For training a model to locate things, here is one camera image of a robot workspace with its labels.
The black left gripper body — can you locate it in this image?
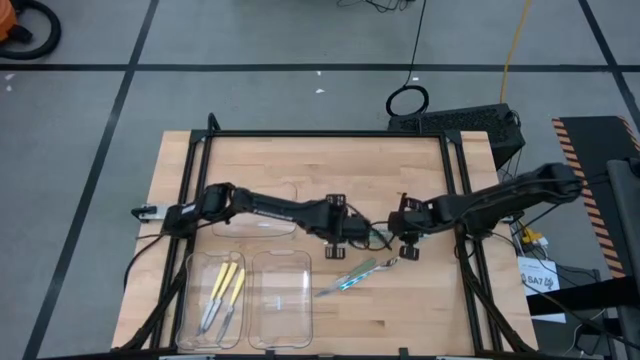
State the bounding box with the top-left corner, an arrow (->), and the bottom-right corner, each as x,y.
319,193 -> 375,260

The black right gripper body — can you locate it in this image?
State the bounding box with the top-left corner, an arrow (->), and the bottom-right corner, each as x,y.
388,195 -> 439,261

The green-handled knife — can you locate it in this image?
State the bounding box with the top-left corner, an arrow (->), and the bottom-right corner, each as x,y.
313,257 -> 378,298

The teal-patterned spoon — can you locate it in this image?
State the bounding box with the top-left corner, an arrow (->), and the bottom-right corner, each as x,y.
336,255 -> 402,293

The yellow-handled cutlery piece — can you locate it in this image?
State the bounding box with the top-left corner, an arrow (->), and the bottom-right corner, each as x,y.
202,261 -> 239,334
196,261 -> 230,337
214,267 -> 247,345

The clear plastic tray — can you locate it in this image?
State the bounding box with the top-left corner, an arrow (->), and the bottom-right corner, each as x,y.
175,249 -> 247,351
210,180 -> 300,240
247,248 -> 315,350

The white paper sign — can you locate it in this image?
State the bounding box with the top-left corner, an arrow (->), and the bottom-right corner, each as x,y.
516,255 -> 568,325

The black hazard-striped platform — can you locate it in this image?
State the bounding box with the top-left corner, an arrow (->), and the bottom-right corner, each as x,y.
551,114 -> 640,280

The dark grey stand beam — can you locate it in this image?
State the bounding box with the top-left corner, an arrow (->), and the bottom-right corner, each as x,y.
606,157 -> 640,360

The orange vacuum cleaner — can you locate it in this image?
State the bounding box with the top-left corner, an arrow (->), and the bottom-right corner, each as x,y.
0,0 -> 19,44

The black table frame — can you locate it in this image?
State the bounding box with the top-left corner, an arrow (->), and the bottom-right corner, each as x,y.
149,112 -> 507,359

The black sleeved cable bundle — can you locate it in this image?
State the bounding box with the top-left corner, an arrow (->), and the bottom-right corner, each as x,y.
453,232 -> 540,354
115,234 -> 187,352

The yellow cable connector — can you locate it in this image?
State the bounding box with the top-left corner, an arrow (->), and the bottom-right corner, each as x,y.
519,225 -> 545,247

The black hanging cable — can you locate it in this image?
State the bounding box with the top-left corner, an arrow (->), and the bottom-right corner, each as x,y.
383,0 -> 431,118

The silver mounting bracket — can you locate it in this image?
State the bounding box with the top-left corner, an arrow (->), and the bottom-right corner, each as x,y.
130,202 -> 174,223

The yellow hanging cable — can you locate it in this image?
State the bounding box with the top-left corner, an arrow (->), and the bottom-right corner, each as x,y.
499,0 -> 533,105

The black vacuum hose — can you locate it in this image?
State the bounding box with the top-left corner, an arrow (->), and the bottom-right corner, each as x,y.
0,0 -> 63,62

